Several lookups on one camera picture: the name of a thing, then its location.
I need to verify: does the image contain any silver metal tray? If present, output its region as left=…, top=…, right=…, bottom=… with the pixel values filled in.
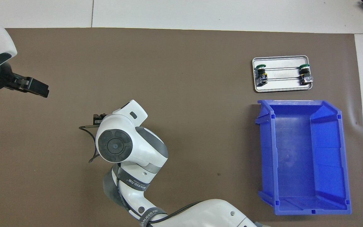
left=252, top=55, right=314, bottom=93

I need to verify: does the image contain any blue plastic storage bin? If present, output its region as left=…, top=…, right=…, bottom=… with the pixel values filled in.
left=255, top=99, right=352, bottom=215

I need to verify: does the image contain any green push button switch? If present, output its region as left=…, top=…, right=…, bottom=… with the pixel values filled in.
left=298, top=64, right=314, bottom=85
left=255, top=64, right=268, bottom=86

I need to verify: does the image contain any brown paper table mat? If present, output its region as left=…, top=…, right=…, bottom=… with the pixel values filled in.
left=0, top=28, right=363, bottom=227

